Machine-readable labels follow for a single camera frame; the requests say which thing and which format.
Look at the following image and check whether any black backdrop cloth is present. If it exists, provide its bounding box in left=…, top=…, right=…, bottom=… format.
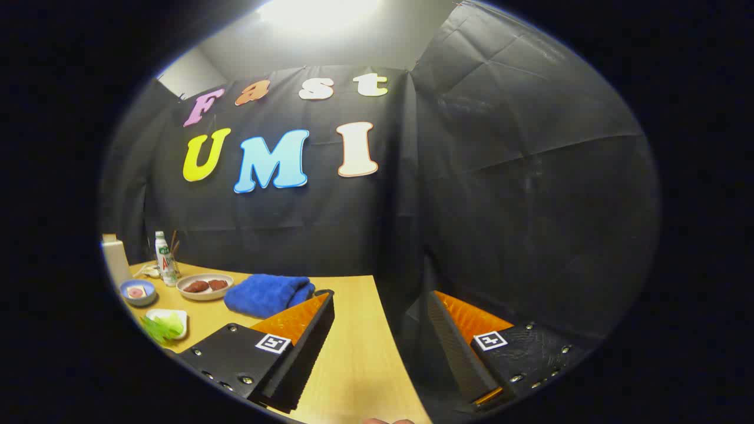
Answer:
left=100, top=0, right=660, bottom=423

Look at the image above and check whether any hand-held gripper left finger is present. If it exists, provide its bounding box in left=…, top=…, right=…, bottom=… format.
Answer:
left=176, top=289, right=336, bottom=414

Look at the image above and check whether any cream toaster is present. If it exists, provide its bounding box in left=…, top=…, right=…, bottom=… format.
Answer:
left=101, top=234, right=133, bottom=289

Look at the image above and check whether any white drink bottle green cap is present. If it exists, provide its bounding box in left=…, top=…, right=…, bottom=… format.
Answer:
left=154, top=231, right=178, bottom=287

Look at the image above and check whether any beige round plate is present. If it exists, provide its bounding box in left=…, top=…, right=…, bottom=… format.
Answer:
left=176, top=273, right=235, bottom=302

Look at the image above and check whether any blue round plate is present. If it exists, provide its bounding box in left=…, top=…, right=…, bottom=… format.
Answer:
left=120, top=279, right=158, bottom=307

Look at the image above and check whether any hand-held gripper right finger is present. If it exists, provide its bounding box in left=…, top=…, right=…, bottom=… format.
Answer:
left=425, top=290, right=590, bottom=413

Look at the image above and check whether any green lettuce leaf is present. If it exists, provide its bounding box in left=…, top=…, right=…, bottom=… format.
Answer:
left=140, top=312, right=185, bottom=345

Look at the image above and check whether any white square plate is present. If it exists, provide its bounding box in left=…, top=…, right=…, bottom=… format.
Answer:
left=144, top=309, right=189, bottom=341

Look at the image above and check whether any blue folded towel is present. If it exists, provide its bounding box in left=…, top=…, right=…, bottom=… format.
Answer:
left=223, top=274, right=316, bottom=320

